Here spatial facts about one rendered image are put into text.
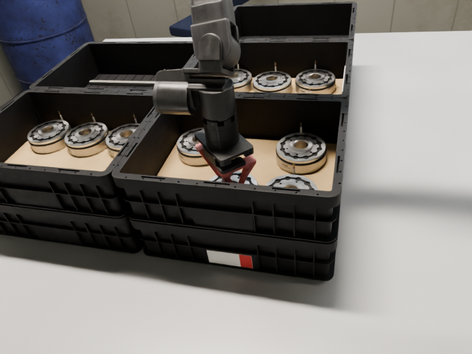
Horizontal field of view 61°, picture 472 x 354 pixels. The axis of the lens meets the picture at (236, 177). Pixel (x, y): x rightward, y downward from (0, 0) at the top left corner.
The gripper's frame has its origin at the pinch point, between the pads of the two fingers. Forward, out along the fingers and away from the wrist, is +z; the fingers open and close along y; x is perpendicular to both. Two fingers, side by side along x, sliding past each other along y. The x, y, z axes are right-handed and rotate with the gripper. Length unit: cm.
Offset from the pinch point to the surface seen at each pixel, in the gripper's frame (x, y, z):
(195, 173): -2.2, -11.4, 4.7
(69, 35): 6, -220, 35
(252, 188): -0.5, 9.9, -5.3
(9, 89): -43, -269, 75
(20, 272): -42, -21, 18
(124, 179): -17.0, -5.9, -4.9
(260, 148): 13.4, -9.9, 4.5
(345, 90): 31.7, -4.2, -5.9
